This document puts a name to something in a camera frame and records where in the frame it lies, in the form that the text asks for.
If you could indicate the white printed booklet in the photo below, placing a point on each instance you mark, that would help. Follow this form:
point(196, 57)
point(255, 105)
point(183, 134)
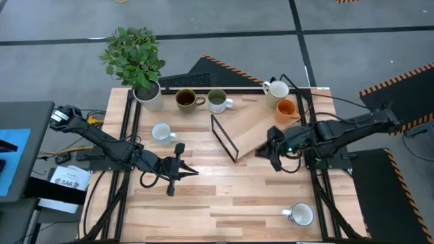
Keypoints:
point(69, 178)

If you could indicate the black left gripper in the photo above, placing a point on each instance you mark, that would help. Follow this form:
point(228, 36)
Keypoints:
point(171, 167)

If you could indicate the pale blue mug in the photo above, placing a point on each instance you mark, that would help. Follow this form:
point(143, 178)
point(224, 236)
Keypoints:
point(162, 132)

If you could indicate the blue desk pad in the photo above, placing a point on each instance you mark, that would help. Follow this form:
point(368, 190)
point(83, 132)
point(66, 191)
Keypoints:
point(13, 162)

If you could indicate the white paper sheet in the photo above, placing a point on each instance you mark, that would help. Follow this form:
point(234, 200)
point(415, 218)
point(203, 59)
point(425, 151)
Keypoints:
point(57, 205)

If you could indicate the black hazard-striped triangular floor mat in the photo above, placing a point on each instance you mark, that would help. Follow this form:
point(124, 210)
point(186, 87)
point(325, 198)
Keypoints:
point(210, 72)

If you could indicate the small black device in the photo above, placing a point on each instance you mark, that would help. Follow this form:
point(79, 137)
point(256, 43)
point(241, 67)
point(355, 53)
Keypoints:
point(63, 158)

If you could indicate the wooden shelf riser black frame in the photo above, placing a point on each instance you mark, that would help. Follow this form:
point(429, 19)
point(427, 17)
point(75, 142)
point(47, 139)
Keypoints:
point(244, 128)

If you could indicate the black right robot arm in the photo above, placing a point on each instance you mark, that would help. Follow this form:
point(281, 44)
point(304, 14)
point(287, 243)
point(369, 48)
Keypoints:
point(346, 130)

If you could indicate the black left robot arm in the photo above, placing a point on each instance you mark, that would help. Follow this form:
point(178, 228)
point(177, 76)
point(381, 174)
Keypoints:
point(101, 140)

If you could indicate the black aluminium crossbar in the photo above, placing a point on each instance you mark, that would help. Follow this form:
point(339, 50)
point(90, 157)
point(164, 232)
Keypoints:
point(244, 90)

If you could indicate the green plant in white pot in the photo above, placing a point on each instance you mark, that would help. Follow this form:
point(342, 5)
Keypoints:
point(134, 57)

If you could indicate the grey desk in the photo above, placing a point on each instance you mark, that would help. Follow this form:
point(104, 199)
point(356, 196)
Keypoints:
point(23, 115)

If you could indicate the pale green mug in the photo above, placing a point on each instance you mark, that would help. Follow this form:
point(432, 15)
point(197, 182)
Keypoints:
point(277, 91)

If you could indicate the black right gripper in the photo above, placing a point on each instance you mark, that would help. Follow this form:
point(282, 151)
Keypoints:
point(288, 140)

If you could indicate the olive brown mug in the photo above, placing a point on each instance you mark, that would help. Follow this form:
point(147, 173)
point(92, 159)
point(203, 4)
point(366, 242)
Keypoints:
point(186, 99)

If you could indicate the black aluminium extrusion frame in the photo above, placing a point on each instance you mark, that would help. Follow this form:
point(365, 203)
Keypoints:
point(129, 105)
point(318, 189)

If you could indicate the white mug green inside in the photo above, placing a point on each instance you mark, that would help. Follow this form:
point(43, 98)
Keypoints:
point(217, 100)

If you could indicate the orange mug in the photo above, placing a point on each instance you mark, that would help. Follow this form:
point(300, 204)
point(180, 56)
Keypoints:
point(285, 110)

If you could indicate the white enamel mug blue rim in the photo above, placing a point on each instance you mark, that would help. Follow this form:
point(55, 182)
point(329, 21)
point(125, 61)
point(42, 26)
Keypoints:
point(301, 214)

